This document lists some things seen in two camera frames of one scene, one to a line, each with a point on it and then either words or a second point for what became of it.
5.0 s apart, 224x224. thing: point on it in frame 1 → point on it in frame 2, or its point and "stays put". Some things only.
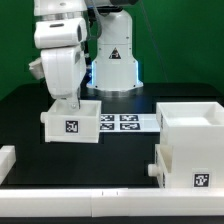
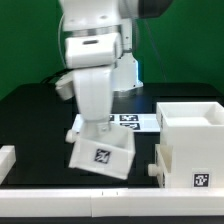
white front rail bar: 108,202 stays put
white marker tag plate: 130,123 stays put
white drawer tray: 165,159 stays put
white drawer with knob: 65,122 → 104,152
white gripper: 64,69 → 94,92
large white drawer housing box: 195,133 stays put
